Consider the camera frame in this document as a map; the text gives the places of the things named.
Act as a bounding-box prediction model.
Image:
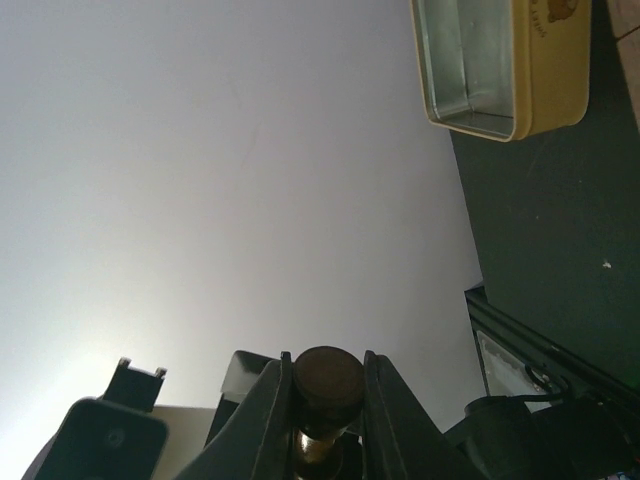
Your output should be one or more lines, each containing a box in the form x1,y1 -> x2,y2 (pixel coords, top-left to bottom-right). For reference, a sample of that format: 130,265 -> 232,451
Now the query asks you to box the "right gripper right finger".
362,351 -> 484,480

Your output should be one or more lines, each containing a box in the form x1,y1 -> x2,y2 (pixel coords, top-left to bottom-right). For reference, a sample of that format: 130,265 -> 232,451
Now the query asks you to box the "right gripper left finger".
177,352 -> 293,480

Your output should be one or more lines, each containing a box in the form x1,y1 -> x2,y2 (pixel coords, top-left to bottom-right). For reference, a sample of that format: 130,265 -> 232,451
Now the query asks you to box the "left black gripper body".
102,350 -> 270,447

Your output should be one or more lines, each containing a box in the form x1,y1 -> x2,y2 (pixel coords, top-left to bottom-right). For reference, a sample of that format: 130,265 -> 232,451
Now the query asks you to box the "dark chess piece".
292,346 -> 364,479

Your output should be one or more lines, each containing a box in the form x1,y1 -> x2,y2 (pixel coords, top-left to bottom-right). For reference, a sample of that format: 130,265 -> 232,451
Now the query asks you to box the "wooden chess board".
607,0 -> 640,40

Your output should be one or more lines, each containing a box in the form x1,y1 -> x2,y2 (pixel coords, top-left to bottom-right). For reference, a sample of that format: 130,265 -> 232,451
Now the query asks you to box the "gold metal tin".
411,0 -> 592,142

